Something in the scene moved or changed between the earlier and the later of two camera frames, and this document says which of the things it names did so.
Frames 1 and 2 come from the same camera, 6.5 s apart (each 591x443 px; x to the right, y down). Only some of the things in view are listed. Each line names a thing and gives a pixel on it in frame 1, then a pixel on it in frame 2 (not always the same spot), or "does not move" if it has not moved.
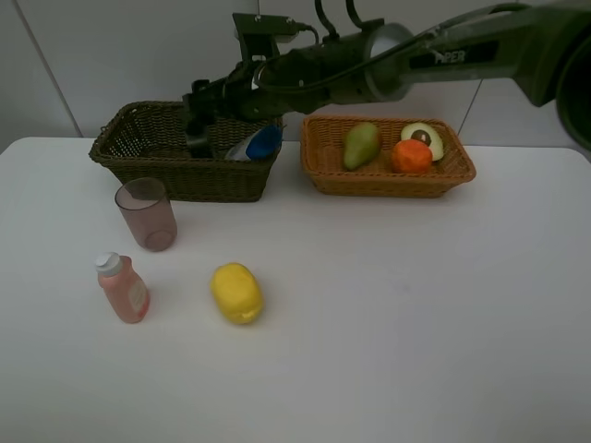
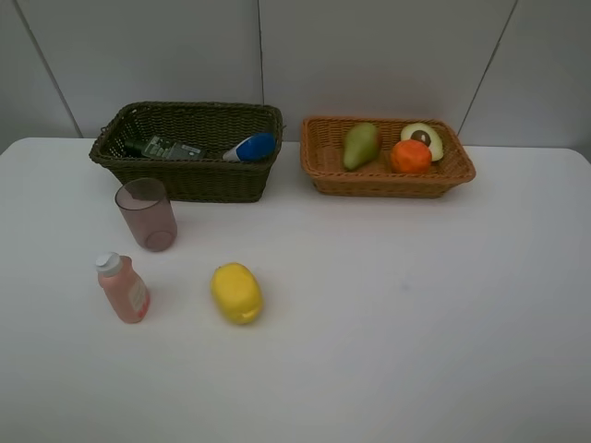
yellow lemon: (237, 293) does not move
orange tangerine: (412, 157) does not move
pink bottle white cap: (124, 289) does not move
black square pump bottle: (198, 142) → (162, 148)
